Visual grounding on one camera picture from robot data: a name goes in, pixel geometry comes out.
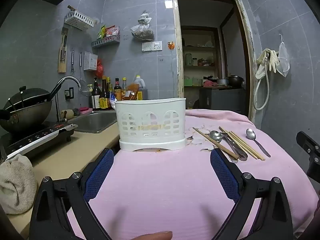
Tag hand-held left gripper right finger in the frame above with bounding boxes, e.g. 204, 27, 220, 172
210, 148, 293, 240

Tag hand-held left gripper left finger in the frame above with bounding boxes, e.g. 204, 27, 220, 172
29, 148, 115, 240

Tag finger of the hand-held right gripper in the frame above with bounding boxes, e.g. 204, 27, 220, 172
296, 131, 320, 180

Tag white plastic utensil basket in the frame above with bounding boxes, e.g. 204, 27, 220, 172
114, 97, 187, 152

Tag person's left hand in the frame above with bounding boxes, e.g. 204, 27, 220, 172
132, 231, 173, 240

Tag metal spoon left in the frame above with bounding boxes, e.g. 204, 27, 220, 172
221, 132, 248, 161

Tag metal spoon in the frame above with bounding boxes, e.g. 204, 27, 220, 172
221, 132, 248, 161
246, 128, 271, 158
209, 130, 238, 155

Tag steel sink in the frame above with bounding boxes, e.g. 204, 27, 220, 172
69, 111, 118, 133

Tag pink cloth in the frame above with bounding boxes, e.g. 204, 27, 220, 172
66, 109, 319, 240

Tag black induction cooker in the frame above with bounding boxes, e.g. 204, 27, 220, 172
0, 121, 75, 160

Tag dark bottle yellow label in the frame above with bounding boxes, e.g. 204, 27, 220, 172
99, 76, 112, 110

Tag grey cabinet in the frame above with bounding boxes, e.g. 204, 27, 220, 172
199, 87, 247, 115

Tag dark bottle black cap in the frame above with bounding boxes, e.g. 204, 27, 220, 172
91, 77, 102, 110

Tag sauce bottle red label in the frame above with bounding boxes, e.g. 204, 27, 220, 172
114, 78, 122, 100

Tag orange noodle packet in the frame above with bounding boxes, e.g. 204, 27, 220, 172
122, 84, 140, 101

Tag white mesh bag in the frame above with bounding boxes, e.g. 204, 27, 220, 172
278, 34, 290, 78

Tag beige towel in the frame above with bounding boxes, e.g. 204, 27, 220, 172
0, 154, 37, 215

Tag metal strainer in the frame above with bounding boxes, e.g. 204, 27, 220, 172
79, 52, 90, 97

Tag cream rubber gloves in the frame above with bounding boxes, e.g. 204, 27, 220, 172
255, 48, 279, 79

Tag dark pot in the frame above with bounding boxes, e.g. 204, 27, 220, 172
228, 75, 244, 88

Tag dark wok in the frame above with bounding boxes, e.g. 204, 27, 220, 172
0, 79, 63, 133

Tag chrome faucet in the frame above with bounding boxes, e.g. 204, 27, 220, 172
55, 76, 82, 122

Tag black wok lid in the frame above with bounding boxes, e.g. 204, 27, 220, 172
4, 86, 52, 111

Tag wooden knife rack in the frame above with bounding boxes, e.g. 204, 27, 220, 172
58, 27, 68, 73

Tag wooden shelf unit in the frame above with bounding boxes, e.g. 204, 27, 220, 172
181, 26, 222, 87

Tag red snack packet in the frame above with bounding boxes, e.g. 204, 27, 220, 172
105, 25, 120, 37

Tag hanging clear plastic bag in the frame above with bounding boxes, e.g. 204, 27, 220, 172
130, 11, 153, 41

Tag white shower hose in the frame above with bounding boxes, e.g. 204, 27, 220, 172
254, 52, 272, 110

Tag white wall box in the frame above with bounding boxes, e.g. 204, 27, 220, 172
84, 51, 98, 71

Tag worn door frame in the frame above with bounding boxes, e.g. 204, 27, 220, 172
172, 0, 258, 124

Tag grey wall shelf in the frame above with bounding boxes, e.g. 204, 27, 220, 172
91, 35, 120, 48

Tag white wall socket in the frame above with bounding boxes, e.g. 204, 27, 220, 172
142, 41, 162, 52

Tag white wall basket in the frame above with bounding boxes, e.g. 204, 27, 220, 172
64, 10, 96, 30

